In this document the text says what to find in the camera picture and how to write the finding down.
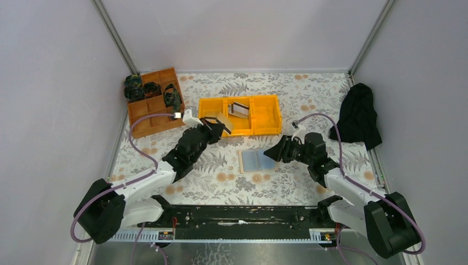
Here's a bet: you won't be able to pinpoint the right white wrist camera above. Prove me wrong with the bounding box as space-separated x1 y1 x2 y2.
291 120 306 140

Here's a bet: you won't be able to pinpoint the rolled camo belt outside tray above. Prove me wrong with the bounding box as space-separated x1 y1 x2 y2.
124 75 145 103

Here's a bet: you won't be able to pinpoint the purple cable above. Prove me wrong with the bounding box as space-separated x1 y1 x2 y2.
292 112 427 265
70 113 182 265

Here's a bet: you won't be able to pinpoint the card in middle bin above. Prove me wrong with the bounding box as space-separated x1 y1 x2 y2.
228 102 249 119

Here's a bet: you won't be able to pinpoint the card in left bin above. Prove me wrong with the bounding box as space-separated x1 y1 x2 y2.
204 116 218 123

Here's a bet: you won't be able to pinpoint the aluminium frame rails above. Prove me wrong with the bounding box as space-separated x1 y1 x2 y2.
71 205 425 265

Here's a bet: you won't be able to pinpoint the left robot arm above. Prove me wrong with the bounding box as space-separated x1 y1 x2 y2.
70 117 232 244

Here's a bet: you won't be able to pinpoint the orange compartment tray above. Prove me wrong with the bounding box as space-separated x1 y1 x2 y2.
127 67 185 139

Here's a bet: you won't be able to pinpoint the camo belt in tray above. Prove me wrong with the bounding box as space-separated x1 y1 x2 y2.
163 84 182 113

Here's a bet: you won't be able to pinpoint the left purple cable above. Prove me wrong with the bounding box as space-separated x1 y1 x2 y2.
70 113 182 265

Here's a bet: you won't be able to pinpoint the rolled belt in tray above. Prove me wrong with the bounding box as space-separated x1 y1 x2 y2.
142 82 162 99

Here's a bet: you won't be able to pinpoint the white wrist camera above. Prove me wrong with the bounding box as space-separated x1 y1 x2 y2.
291 120 306 140
174 108 203 128

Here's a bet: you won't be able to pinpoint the black cloth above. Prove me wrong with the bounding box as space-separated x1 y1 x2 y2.
329 83 382 150

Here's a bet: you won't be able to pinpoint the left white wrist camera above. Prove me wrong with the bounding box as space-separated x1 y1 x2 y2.
174 108 203 128

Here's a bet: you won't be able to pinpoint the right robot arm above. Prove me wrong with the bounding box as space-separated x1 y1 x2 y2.
264 132 425 258

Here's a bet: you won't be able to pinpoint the beige card grey stripe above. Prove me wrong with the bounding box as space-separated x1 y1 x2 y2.
215 113 233 135

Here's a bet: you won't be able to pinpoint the yellow three-compartment bin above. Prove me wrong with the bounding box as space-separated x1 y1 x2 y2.
198 95 282 137

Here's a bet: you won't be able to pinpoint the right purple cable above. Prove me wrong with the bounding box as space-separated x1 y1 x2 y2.
292 112 427 265

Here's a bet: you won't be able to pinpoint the card in bin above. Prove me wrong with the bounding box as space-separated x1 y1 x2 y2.
228 102 249 119
204 116 218 123

